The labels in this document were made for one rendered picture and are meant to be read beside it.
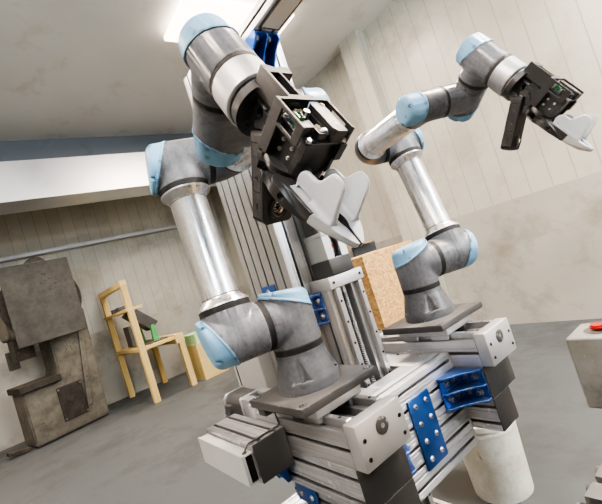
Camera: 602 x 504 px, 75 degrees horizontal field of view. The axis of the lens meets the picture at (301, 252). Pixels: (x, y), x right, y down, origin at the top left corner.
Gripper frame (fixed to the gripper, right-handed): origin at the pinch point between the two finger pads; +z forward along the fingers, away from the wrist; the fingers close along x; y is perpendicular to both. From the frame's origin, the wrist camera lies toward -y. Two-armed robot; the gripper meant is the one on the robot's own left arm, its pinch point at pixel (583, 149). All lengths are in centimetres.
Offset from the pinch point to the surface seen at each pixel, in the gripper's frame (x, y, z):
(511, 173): 321, -133, -91
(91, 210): 55, -596, -567
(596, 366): 9, -36, 37
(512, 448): 62, -124, 61
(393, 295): 89, -147, -32
